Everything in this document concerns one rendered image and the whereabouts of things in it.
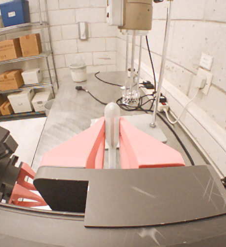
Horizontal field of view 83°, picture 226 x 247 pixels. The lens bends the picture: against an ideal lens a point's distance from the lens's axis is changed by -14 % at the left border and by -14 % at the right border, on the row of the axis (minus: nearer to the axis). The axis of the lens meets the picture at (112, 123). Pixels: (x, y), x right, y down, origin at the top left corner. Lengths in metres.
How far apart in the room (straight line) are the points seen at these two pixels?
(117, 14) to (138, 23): 0.06
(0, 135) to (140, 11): 0.42
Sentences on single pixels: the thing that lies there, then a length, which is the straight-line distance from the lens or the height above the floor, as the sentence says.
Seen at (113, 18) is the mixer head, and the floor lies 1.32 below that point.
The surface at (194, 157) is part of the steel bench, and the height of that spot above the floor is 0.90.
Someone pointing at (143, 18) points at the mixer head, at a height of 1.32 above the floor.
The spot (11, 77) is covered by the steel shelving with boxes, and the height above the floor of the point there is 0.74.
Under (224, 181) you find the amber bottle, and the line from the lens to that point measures 0.51.
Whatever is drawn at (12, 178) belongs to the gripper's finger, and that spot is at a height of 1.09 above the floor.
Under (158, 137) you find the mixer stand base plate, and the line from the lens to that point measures 0.61.
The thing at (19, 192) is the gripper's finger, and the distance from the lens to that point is 0.29.
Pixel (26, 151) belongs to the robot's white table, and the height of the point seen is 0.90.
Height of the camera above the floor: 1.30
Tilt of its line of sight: 36 degrees down
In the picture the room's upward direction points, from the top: straight up
